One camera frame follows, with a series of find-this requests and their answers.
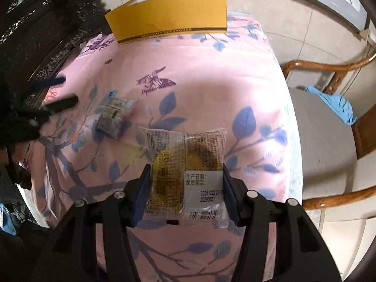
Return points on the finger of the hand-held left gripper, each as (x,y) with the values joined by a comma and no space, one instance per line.
(63,102)
(50,82)

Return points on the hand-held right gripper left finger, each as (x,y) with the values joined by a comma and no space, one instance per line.
(141,196)

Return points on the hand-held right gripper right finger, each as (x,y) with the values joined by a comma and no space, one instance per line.
(230,199)

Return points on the pale green snack packet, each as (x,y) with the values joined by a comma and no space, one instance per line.
(116,117)

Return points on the clear round pastry packet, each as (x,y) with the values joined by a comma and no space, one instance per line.
(182,158)

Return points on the yellow cardboard box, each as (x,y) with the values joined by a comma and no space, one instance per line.
(170,17)

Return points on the dark carved wooden furniture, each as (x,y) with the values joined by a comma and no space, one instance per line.
(44,20)

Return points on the grey chair seat cushion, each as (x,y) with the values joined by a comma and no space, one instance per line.
(323,152)

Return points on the pink floral blanket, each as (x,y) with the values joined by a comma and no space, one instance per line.
(205,79)

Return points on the light blue cloth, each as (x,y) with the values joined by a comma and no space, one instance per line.
(337,104)

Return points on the wooden armchair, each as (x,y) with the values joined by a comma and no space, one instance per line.
(323,64)

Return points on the cardboard corner protector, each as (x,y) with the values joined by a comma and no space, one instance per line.
(364,34)

